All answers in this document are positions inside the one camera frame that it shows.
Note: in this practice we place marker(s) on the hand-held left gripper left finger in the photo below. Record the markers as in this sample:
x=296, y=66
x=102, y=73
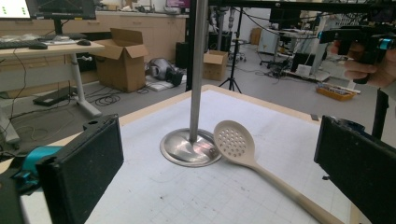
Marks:
x=84, y=168

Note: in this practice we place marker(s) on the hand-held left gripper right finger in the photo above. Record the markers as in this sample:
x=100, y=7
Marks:
x=361, y=168

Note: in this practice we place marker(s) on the beige slotted spoon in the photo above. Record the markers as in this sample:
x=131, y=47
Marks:
x=274, y=179

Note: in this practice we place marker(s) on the yellow tray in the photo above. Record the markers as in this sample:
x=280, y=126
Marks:
x=334, y=92

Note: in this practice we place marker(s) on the white cabinet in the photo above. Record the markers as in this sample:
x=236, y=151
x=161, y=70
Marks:
x=268, y=42

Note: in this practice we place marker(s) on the grey tape piece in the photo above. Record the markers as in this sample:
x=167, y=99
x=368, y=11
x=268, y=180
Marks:
x=314, y=117

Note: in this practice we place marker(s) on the black flat device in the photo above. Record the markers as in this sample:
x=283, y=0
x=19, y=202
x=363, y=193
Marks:
x=53, y=97

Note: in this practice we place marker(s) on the black tripod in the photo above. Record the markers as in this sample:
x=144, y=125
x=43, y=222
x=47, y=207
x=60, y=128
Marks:
x=236, y=46

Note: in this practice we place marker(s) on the white grid mat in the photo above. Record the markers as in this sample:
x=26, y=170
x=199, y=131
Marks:
x=186, y=193

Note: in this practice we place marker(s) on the large open cardboard box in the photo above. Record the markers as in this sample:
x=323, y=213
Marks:
x=124, y=68

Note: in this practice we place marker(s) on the white flat board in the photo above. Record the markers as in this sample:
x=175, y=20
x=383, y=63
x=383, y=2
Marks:
x=158, y=85

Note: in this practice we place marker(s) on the small cardboard box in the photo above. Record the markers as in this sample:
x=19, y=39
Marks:
x=214, y=67

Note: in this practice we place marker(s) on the grey vacuum cleaner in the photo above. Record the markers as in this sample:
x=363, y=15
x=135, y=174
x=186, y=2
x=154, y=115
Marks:
x=160, y=68

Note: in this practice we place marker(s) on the black computer mouse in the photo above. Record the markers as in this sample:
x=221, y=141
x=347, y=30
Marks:
x=84, y=42

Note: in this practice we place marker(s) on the steel utensil stand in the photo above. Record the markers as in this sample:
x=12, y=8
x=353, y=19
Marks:
x=197, y=62

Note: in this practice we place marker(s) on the black keyboard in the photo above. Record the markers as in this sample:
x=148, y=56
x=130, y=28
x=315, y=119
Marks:
x=15, y=44

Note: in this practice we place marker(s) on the black speaker box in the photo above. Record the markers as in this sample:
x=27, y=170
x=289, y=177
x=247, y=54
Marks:
x=181, y=55

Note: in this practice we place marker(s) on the black computer monitor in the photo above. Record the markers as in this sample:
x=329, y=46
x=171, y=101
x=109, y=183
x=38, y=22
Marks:
x=62, y=9

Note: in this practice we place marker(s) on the lit white computer monitor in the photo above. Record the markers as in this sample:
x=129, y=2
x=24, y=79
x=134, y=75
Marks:
x=14, y=8

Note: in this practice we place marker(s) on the black metal post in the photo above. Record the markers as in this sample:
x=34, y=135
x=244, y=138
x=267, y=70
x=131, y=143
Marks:
x=381, y=115

